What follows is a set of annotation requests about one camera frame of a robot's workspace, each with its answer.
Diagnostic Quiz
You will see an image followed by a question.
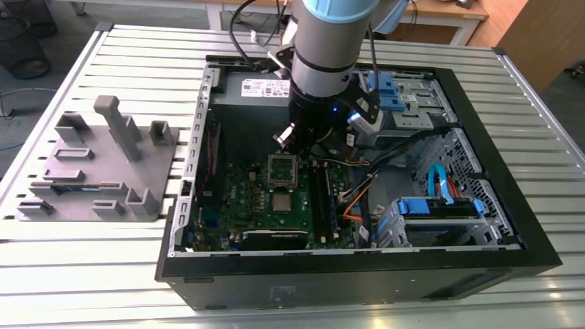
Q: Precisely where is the metal drive cage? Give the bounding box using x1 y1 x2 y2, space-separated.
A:
355 71 458 149

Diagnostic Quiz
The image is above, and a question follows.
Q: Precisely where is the metal socket cover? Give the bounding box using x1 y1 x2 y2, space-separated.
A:
267 152 299 192

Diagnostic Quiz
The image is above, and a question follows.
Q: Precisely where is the green motherboard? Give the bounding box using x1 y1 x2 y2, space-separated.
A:
183 159 363 251

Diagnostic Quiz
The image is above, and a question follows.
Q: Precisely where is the black sleeved cable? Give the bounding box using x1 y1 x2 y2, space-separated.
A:
340 125 462 206

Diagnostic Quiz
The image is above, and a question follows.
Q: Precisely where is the red black twisted wire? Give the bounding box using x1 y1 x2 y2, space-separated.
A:
200 125 217 198

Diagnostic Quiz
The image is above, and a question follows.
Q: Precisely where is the hard disk in blue carrier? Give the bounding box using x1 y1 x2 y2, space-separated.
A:
396 197 486 220

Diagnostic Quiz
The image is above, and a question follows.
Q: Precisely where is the wooden desk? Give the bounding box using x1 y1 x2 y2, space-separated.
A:
401 0 490 47

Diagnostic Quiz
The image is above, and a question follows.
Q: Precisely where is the blue flat wire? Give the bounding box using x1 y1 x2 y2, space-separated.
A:
428 163 458 206

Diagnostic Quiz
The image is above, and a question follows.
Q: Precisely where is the black empty RAM slot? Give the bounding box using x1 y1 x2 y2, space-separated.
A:
307 162 327 243
313 162 331 243

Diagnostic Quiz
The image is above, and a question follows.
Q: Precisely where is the grey parts rack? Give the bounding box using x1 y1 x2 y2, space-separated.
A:
16 95 177 223

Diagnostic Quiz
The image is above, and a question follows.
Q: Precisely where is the grey box wrist camera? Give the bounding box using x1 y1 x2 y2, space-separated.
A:
267 43 295 75

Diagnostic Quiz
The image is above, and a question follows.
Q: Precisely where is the dark RAM stick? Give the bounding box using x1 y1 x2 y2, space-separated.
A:
29 182 121 193

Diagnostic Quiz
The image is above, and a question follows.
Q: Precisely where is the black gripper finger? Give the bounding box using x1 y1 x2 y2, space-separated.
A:
272 123 307 156

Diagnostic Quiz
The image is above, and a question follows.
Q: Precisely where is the orange flat wire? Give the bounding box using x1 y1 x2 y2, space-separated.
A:
341 190 369 222

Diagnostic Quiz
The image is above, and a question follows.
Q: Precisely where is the blue plastic drive latch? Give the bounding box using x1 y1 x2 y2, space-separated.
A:
367 73 409 113

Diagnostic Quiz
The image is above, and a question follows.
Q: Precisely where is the black PC case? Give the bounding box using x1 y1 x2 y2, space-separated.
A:
153 53 564 312

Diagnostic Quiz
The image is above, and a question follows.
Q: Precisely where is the metal locking lever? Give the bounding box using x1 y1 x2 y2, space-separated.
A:
293 156 304 193

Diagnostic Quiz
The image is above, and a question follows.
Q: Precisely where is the metal disk bay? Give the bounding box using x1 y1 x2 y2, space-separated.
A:
372 197 520 248

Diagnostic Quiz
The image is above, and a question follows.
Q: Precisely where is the CPU socket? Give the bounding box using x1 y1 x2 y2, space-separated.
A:
268 191 299 216

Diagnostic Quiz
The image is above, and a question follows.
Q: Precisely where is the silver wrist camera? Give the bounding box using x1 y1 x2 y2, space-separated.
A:
345 97 384 135

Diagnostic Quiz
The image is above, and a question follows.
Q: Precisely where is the black white wire bundle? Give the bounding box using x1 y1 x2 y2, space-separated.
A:
308 150 372 169

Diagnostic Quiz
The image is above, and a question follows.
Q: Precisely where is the wooden cabinet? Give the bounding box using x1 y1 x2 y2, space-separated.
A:
496 0 585 93

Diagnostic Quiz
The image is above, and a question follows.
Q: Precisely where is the red flat wire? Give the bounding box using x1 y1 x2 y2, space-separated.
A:
449 175 468 203

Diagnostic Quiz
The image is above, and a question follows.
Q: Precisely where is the black camera cable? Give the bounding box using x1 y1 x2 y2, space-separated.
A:
229 0 280 73
365 20 383 100

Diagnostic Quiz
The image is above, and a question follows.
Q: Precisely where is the grey power supply unit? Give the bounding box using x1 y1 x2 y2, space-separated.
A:
211 71 296 154

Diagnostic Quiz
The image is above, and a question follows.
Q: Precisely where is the black graphics card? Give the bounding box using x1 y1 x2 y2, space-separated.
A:
240 228 309 251

